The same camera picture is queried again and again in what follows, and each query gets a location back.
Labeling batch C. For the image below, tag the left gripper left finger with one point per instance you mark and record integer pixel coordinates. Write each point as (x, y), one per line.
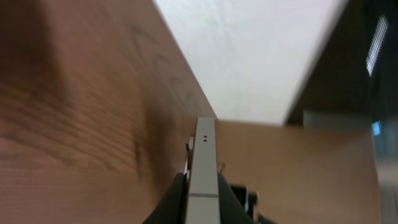
(170, 209)

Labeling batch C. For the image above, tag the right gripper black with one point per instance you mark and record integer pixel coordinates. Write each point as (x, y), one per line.
(249, 200)

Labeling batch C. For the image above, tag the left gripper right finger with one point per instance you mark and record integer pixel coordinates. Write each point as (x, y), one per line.
(231, 211)

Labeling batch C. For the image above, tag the brown cardboard panel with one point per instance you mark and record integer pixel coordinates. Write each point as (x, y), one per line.
(303, 175)

